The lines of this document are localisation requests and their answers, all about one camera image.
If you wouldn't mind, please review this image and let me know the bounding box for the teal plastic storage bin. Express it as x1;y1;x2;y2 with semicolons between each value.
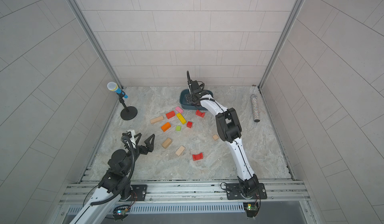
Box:
180;89;213;111

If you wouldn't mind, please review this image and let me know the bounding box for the aluminium rail frame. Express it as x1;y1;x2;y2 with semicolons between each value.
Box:
59;180;310;206

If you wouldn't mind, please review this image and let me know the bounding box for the red arch block upper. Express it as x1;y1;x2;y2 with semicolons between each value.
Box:
196;110;205;118

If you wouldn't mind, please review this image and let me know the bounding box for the red arch block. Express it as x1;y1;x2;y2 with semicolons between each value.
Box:
193;152;204;161
196;110;205;118

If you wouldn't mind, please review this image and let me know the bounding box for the pink block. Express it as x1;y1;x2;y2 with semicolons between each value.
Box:
175;106;184;114

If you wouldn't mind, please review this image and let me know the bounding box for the microphone on black stand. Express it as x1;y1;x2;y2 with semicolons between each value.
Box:
107;82;138;120

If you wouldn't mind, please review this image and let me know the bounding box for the red rectangular block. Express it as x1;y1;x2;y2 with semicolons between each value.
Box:
166;111;176;119

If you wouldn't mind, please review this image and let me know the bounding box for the orange block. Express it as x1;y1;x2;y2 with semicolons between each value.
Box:
161;122;171;132

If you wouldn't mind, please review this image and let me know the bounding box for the red arch block lower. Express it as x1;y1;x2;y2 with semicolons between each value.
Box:
193;152;204;161

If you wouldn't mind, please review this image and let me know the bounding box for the natural wood block lower left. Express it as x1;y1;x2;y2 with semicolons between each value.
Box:
162;138;172;149

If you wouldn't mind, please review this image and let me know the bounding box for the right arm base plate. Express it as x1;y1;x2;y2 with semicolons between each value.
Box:
221;183;268;200

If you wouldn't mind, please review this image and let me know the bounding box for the circuit board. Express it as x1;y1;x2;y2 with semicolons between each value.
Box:
243;203;260;218
113;205;130;221

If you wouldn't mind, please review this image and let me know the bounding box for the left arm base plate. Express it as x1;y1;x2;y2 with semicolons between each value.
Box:
120;185;148;202

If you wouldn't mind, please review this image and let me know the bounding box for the glittery silver cylinder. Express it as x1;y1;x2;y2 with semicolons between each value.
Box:
250;94;260;123

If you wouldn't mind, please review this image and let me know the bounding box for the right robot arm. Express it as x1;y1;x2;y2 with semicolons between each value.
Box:
186;75;260;198

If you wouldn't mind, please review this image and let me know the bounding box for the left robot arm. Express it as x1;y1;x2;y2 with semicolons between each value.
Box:
71;130;155;224

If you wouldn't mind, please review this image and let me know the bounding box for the long natural wood block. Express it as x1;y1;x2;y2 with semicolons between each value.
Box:
150;116;164;124

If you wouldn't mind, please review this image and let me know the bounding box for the yellow long block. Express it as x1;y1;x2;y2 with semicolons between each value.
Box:
177;113;187;125

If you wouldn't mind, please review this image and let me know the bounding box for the black corrugated cable left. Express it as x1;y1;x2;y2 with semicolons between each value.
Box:
89;136;135;207

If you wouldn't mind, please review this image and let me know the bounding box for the right circuit board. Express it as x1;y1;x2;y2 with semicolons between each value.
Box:
243;203;260;218

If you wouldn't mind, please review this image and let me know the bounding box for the left circuit board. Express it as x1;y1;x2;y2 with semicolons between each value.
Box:
113;205;130;221

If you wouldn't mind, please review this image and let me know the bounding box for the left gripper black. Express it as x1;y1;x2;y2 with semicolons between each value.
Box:
122;133;156;176

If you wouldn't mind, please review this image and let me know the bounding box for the natural wood block bottom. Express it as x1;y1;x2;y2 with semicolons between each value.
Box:
175;146;186;156

